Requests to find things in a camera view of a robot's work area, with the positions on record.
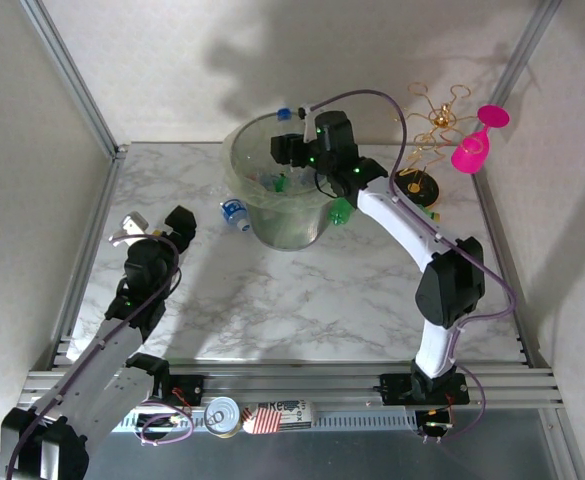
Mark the clear bottle with blue cap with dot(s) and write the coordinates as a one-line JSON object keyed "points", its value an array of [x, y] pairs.
{"points": [[284, 115]]}

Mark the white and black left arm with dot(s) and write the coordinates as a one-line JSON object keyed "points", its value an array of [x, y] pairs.
{"points": [[92, 370]]}

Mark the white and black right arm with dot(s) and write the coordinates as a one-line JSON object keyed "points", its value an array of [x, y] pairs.
{"points": [[402, 225]]}

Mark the clear plastic bin liner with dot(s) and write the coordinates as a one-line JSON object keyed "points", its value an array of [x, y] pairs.
{"points": [[232, 185]]}

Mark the clear plastic bin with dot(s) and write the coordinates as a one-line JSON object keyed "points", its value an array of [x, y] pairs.
{"points": [[282, 227]]}

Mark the clear bottle with blue label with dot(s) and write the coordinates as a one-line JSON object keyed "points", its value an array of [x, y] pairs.
{"points": [[232, 209]]}

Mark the small green plastic bottle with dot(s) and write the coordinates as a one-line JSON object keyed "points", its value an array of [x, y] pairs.
{"points": [[341, 212]]}

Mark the pink plastic wine glass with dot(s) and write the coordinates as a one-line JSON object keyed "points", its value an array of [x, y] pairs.
{"points": [[467, 155]]}

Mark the silver tin can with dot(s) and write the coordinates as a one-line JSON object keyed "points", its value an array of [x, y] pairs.
{"points": [[222, 417]]}

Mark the red white striped packet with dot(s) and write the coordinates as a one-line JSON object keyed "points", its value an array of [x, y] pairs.
{"points": [[282, 415]]}

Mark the small circuit board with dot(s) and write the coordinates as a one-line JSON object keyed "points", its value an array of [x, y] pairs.
{"points": [[434, 425]]}

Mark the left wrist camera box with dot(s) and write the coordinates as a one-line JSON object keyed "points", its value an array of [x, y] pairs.
{"points": [[132, 225]]}

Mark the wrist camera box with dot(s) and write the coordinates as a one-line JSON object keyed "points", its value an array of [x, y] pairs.
{"points": [[308, 120], [132, 225]]}

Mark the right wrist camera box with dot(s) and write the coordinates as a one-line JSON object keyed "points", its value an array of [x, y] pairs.
{"points": [[308, 120]]}

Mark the aluminium frame side rail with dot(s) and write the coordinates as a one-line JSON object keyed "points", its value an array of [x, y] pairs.
{"points": [[89, 250], [494, 232]]}

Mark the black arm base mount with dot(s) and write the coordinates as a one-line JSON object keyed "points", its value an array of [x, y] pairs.
{"points": [[397, 390], [187, 390]]}

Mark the aluminium frame post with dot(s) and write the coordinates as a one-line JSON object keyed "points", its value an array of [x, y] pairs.
{"points": [[70, 70], [527, 45]]}

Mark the aluminium front rail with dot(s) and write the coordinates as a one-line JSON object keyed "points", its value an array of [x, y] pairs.
{"points": [[297, 387]]}

